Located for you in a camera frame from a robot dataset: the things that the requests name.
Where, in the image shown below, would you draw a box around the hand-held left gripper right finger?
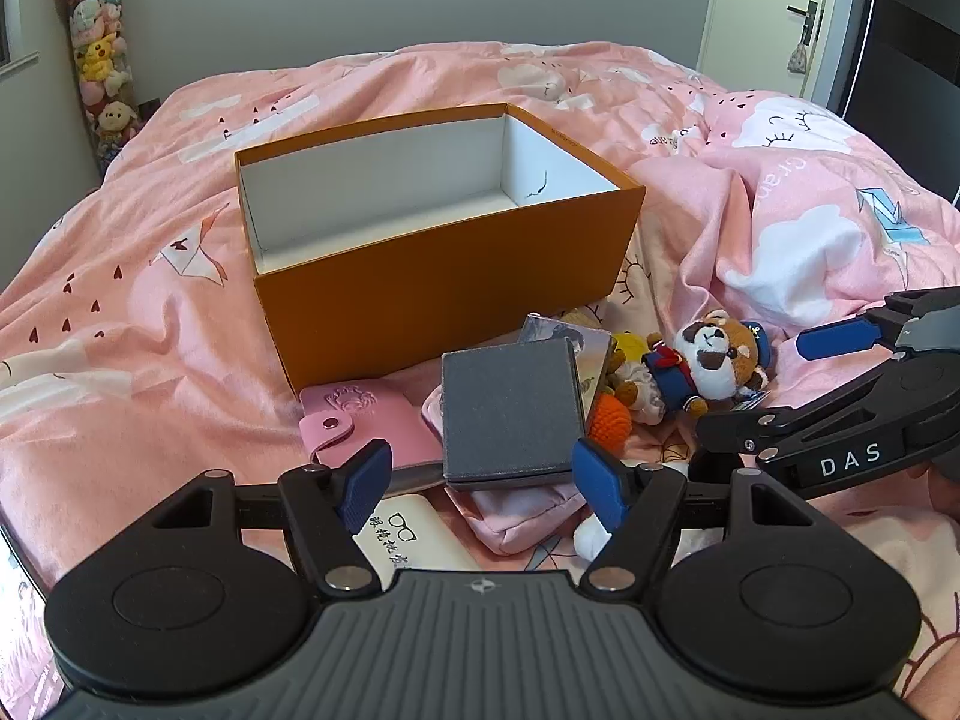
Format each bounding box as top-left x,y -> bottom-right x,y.
571,436 -> 815,593

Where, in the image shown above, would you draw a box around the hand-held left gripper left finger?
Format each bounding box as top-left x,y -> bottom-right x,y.
150,438 -> 395,599

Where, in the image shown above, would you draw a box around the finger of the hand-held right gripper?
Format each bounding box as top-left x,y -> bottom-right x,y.
694,349 -> 947,500
795,286 -> 960,362

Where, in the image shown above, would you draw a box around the white pink striped cat plush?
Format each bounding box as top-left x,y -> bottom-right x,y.
574,457 -> 691,563

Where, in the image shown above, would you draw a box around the pink snap card holder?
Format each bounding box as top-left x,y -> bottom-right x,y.
298,382 -> 445,496

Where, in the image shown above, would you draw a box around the red panda sailor plush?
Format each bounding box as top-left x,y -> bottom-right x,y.
615,309 -> 773,425

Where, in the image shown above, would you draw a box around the pale pink fabric pouch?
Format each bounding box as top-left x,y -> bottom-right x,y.
420,382 -> 601,556

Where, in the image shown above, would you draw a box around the grey box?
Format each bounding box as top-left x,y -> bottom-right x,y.
441,336 -> 587,494

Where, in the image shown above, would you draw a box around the picture printed card box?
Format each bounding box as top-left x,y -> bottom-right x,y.
517,313 -> 620,421

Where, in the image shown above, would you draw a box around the orange cardboard box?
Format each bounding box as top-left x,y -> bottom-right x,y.
234,101 -> 647,391

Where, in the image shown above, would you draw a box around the orange crochet carrot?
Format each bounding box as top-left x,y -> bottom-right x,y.
589,390 -> 631,455

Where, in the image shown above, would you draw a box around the white glasses case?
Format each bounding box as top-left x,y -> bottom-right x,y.
352,491 -> 481,590

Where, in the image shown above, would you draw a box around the yellow plush toy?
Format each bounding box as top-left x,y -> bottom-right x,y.
611,331 -> 665,361

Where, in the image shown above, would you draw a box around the pink printed blanket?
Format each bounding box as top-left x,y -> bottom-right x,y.
0,41 -> 960,720

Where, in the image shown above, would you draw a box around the dark cabinet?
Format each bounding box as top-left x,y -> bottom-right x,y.
844,0 -> 960,203

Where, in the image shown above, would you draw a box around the white door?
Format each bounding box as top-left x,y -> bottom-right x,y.
697,0 -> 848,102

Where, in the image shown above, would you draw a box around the clear tube of plush toys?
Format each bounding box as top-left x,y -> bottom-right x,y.
54,0 -> 143,173

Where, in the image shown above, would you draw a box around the black door handle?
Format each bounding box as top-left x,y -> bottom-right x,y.
787,0 -> 822,46

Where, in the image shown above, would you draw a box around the window frame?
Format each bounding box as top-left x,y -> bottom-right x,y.
0,0 -> 38,68

